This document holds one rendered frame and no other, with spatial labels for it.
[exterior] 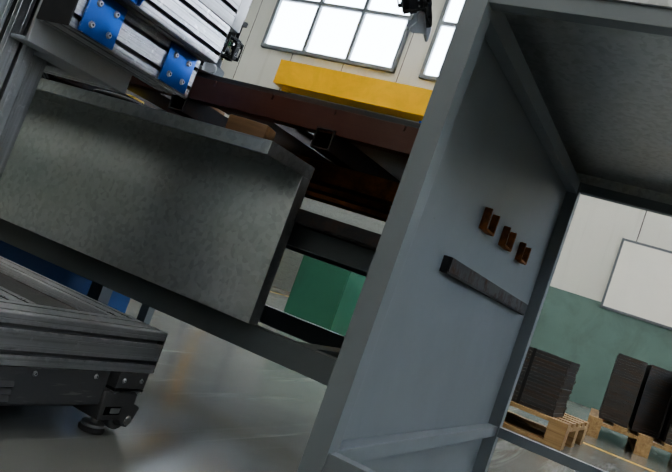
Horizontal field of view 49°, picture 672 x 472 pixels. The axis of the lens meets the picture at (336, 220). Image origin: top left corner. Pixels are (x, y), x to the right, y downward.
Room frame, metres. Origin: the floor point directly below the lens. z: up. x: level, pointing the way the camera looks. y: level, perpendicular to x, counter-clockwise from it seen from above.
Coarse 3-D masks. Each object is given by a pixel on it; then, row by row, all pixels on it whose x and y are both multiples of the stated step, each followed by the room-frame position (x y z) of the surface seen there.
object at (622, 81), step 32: (640, 0) 1.08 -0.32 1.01; (544, 32) 1.39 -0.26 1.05; (576, 32) 1.34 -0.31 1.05; (608, 32) 1.30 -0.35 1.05; (640, 32) 1.25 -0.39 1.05; (544, 64) 1.55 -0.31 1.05; (576, 64) 1.49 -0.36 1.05; (608, 64) 1.43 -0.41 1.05; (640, 64) 1.38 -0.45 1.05; (544, 96) 1.75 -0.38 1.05; (576, 96) 1.67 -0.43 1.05; (608, 96) 1.60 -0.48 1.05; (640, 96) 1.54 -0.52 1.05; (576, 128) 1.91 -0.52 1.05; (608, 128) 1.82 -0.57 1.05; (640, 128) 1.73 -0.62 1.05; (576, 160) 2.22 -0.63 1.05; (608, 160) 2.09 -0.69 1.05; (640, 160) 1.98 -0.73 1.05; (640, 192) 2.26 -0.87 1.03
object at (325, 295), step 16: (304, 256) 5.86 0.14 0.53; (304, 272) 5.85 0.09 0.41; (320, 272) 5.81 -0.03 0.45; (336, 272) 5.77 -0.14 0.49; (352, 272) 5.79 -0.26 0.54; (304, 288) 5.83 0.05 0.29; (320, 288) 5.79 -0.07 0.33; (336, 288) 5.75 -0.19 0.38; (352, 288) 5.94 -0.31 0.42; (288, 304) 5.86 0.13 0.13; (304, 304) 5.82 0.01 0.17; (320, 304) 5.78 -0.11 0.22; (336, 304) 5.74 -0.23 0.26; (352, 304) 6.10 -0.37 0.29; (320, 320) 5.76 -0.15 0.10; (336, 320) 5.82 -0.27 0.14
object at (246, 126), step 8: (232, 120) 1.65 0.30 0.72; (240, 120) 1.65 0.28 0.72; (248, 120) 1.64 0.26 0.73; (232, 128) 1.65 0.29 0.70; (240, 128) 1.65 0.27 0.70; (248, 128) 1.64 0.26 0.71; (256, 128) 1.64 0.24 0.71; (264, 128) 1.63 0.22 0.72; (264, 136) 1.63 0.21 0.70; (272, 136) 1.67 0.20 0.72
